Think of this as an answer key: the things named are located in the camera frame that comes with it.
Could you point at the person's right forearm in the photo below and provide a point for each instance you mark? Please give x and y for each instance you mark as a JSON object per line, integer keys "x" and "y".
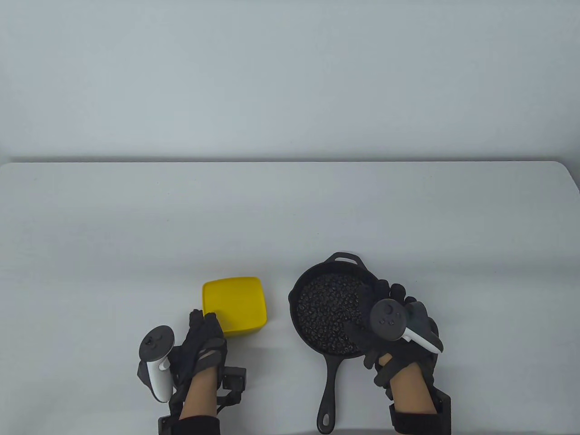
{"x": 412, "y": 394}

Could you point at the person's left forearm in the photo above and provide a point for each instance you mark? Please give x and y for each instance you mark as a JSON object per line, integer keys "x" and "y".
{"x": 197, "y": 398}

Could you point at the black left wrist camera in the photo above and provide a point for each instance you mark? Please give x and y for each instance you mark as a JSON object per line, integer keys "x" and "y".
{"x": 167, "y": 423}

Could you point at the person's right hand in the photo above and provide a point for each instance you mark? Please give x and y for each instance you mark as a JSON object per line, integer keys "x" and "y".
{"x": 403, "y": 358}

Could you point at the black left glove sensor module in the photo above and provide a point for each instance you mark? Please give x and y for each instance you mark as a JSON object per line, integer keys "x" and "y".
{"x": 234, "y": 378}

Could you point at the white and black right controller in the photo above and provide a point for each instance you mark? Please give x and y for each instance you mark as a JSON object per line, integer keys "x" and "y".
{"x": 387, "y": 319}

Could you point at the black cast iron frying pan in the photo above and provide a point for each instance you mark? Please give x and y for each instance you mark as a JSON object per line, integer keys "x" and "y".
{"x": 327, "y": 389}

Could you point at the person's left hand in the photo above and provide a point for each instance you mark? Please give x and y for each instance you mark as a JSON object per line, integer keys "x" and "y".
{"x": 201, "y": 349}

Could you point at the black glove sensor module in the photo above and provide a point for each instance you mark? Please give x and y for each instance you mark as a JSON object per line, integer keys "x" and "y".
{"x": 234, "y": 378}
{"x": 383, "y": 380}

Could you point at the dark coffee beans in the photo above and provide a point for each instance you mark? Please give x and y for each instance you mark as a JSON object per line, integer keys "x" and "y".
{"x": 326, "y": 308}

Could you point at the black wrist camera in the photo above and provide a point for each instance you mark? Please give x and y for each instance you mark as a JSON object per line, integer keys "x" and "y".
{"x": 167, "y": 423}
{"x": 442, "y": 403}

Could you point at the black right glove sensor module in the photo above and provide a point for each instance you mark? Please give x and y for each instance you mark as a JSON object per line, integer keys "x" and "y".
{"x": 383, "y": 380}

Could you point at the white and black controller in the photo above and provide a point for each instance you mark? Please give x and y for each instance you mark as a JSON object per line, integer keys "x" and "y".
{"x": 156, "y": 344}
{"x": 387, "y": 319}

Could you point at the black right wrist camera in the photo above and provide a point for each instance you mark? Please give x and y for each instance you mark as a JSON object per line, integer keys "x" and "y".
{"x": 442, "y": 403}

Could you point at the yellow plastic lid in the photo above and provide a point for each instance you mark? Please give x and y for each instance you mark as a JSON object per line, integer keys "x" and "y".
{"x": 233, "y": 299}

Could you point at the white and black left controller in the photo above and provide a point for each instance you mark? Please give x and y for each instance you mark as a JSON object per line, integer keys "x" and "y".
{"x": 156, "y": 344}

